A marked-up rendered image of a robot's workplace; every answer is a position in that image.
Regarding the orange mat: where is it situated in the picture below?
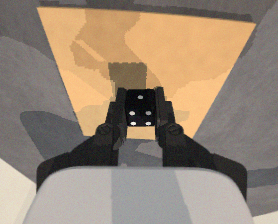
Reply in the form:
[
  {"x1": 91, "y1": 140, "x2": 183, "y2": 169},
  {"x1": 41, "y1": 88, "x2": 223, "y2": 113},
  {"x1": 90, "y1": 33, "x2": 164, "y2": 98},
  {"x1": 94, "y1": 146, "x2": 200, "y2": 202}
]
[{"x1": 37, "y1": 6, "x2": 256, "y2": 138}]

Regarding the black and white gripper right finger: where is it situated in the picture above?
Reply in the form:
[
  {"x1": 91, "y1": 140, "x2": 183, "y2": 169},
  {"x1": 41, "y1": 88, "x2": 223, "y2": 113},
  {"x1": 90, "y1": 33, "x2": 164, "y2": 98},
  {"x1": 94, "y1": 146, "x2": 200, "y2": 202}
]
[{"x1": 155, "y1": 87, "x2": 247, "y2": 202}]

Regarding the black die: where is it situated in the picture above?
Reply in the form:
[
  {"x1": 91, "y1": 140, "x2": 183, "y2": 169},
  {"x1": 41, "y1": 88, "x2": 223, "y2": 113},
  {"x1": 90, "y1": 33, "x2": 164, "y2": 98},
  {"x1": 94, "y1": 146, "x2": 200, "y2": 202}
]
[{"x1": 125, "y1": 89, "x2": 156, "y2": 127}]

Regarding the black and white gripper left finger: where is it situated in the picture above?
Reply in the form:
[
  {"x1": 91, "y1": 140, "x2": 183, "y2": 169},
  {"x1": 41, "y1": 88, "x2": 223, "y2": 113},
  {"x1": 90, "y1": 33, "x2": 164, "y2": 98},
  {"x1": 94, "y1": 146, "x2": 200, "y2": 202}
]
[{"x1": 36, "y1": 87, "x2": 128, "y2": 193}]

